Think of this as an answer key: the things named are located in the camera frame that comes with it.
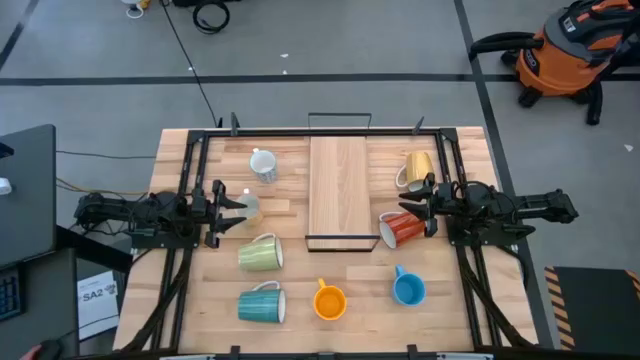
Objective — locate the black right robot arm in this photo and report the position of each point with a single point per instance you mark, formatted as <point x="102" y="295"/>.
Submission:
<point x="525" y="207"/>

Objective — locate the orange yellow faceted mug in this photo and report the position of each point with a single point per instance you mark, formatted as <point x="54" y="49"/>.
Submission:
<point x="330" y="302"/>

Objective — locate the small white desk object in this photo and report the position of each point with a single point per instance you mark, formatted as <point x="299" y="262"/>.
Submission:
<point x="4" y="186"/>

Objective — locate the black computer mouse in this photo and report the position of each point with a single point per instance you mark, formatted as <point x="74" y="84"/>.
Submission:
<point x="52" y="350"/>

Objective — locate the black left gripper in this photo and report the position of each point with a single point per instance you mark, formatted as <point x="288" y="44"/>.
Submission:
<point x="202" y="212"/>

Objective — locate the black hazard striped mat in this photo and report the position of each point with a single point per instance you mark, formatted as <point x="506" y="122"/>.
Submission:
<point x="595" y="310"/>

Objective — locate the teal striped mug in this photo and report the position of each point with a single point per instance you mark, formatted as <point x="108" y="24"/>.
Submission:
<point x="260" y="306"/>

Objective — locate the person's hand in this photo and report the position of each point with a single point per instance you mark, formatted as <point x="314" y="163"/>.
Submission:
<point x="31" y="354"/>

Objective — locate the black metal table frame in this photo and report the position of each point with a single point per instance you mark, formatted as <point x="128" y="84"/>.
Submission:
<point x="275" y="133"/>

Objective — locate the white blue patterned mug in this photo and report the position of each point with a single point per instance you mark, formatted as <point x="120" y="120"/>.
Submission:
<point x="263" y="165"/>

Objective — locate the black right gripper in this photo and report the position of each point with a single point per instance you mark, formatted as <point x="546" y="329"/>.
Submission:
<point x="449" y="202"/>

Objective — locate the light blue mug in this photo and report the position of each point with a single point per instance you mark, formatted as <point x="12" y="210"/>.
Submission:
<point x="408" y="290"/>

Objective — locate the mustard yellow striped mug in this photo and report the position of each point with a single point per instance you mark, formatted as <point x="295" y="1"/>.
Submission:
<point x="419" y="167"/>

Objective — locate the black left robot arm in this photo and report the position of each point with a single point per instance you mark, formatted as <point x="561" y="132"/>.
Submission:
<point x="150" y="210"/>

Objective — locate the pale yellow mug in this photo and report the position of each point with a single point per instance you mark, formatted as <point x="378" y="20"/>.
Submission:
<point x="252" y="214"/>

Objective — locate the small black desk object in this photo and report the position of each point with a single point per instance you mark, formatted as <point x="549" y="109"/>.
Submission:
<point x="5" y="150"/>

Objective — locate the white paper sheet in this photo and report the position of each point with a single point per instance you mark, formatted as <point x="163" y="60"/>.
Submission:
<point x="97" y="305"/>

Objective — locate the red orange striped mug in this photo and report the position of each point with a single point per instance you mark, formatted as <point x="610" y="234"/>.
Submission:
<point x="405" y="230"/>

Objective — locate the black keyboard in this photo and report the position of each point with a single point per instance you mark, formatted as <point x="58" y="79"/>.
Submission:
<point x="10" y="295"/>

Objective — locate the orange shop vacuum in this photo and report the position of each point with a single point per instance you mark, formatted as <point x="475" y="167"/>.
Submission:
<point x="555" y="65"/>

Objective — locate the light green striped mug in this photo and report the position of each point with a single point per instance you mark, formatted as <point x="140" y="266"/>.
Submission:
<point x="257" y="255"/>

